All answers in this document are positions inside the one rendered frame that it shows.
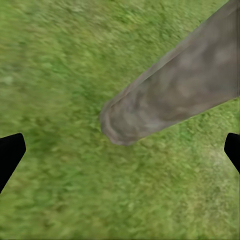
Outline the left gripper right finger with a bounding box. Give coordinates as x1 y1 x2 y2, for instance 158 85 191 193
224 133 240 173

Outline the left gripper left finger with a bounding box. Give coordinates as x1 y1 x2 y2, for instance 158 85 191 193
0 133 26 192

